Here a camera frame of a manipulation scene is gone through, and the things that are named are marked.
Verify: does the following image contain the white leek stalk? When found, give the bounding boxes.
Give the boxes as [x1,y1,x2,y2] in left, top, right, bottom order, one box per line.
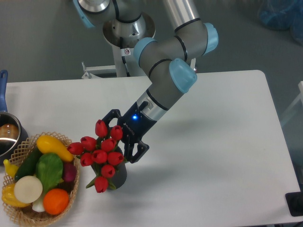
[32,195,45,212]

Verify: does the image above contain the dark grey ribbed vase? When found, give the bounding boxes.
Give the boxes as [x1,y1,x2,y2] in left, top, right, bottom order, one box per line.
[86,147,127,193]

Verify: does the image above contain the blue plastic bags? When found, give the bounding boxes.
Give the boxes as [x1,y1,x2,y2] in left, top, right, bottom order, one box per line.
[257,0,303,45]

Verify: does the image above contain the dark green cucumber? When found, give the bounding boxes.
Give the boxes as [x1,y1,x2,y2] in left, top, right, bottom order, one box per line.
[14,147,42,182]

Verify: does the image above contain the red tulip bouquet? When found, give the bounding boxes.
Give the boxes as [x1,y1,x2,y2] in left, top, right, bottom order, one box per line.
[67,120,127,193]

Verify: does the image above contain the purple red onion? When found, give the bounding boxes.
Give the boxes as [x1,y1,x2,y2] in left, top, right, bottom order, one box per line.
[62,163,77,182]

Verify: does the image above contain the blue handled saucepan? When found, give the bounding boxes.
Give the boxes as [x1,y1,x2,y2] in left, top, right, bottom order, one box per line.
[0,70,28,166]

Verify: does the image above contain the yellow squash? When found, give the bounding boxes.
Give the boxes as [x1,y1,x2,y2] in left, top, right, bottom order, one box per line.
[36,135,74,162]

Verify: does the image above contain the white frame at right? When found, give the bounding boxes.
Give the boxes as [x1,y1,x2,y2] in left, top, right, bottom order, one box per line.
[280,81,303,127]

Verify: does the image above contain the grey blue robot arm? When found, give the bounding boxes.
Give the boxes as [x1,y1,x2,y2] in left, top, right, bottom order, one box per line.
[74,0,218,163]

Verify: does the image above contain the orange fruit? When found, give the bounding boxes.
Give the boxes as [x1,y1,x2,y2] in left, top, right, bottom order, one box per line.
[43,188,69,215]

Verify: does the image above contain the yellow bell pepper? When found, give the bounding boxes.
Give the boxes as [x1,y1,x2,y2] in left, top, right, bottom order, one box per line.
[2,183,30,208]

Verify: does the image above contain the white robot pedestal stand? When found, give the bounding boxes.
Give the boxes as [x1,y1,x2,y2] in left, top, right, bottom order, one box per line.
[81,46,197,80]

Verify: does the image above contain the white round onion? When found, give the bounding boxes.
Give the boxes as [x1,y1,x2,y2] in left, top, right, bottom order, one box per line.
[14,176,43,203]

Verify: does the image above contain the green lettuce leaf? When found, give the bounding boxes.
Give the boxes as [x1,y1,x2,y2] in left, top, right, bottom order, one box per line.
[36,153,63,195]

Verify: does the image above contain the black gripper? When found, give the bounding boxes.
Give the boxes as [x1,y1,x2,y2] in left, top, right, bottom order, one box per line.
[102,101,156,164]

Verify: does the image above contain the black device at table edge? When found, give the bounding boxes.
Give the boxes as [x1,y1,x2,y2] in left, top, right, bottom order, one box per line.
[285,192,303,217]

